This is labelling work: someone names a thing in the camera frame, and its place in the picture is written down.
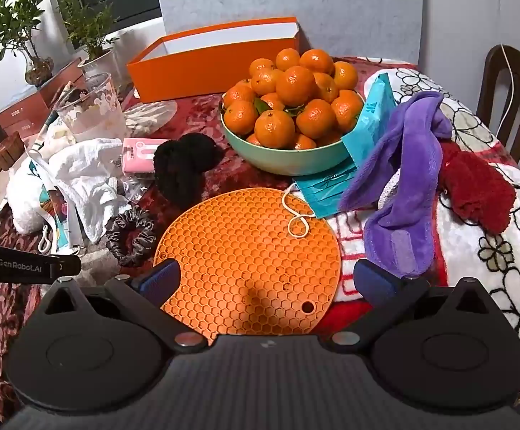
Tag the pink packet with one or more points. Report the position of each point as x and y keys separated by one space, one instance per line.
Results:
x=137 y=156

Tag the colourful printed bag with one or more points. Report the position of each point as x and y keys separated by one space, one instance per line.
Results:
x=61 y=219

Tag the reddish brown gift box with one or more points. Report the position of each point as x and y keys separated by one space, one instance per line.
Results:
x=22 y=112

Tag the grey satin scrunchie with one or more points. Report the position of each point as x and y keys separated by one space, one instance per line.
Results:
x=119 y=233

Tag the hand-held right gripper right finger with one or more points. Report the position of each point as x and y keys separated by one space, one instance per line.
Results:
x=372 y=284

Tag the red white floral blanket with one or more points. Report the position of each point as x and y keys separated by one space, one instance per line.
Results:
x=193 y=118

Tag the plant in white pot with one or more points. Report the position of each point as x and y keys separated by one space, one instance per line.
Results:
x=87 y=27

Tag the blue face mask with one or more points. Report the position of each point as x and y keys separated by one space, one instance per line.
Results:
x=322 y=192

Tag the orange silicone honeycomb mat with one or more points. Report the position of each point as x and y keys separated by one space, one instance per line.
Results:
x=242 y=251

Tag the white towel cloth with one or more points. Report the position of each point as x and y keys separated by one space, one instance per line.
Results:
x=85 y=170

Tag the red fluffy cloth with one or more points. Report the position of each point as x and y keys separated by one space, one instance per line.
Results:
x=475 y=188

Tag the green bowl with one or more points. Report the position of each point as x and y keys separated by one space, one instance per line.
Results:
x=287 y=161

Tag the round cream loofah pad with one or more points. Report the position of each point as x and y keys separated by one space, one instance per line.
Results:
x=387 y=190

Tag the plant in glass vase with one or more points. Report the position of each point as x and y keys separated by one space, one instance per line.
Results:
x=14 y=22

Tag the floral clear plastic cup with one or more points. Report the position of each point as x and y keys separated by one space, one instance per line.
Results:
x=94 y=116

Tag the orange cardboard box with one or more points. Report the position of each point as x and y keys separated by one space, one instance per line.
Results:
x=197 y=71

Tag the wooden chair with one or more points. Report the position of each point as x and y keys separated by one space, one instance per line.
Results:
x=495 y=80

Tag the teal tissue packet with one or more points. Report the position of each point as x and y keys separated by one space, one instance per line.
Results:
x=372 y=121

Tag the purple plush headband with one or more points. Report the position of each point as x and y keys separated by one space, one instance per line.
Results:
x=403 y=165

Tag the small brown wooden block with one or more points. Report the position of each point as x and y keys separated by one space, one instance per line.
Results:
x=7 y=152

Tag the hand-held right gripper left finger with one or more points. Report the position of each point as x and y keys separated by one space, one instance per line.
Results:
x=161 y=280

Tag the white plush toy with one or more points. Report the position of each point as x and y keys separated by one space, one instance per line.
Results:
x=22 y=201

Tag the black fluffy scrunchie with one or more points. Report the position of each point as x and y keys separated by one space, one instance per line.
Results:
x=179 y=165

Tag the white facial tissue pack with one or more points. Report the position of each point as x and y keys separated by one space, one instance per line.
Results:
x=52 y=132

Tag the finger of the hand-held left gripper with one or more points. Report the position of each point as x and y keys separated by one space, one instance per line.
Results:
x=65 y=266

